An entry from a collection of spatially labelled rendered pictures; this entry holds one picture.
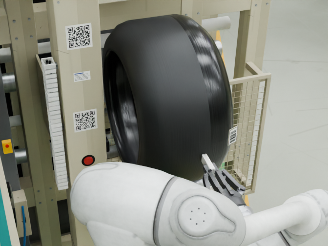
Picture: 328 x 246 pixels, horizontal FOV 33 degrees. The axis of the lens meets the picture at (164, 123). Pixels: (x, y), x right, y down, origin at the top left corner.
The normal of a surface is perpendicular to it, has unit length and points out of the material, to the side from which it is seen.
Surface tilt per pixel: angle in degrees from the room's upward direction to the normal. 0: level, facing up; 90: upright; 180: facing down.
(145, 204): 46
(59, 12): 90
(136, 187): 23
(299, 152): 0
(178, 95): 54
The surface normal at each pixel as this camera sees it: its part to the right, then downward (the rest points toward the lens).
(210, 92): 0.30, -0.03
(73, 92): 0.36, 0.53
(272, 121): 0.02, -0.83
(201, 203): -0.16, -0.18
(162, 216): -0.44, -0.11
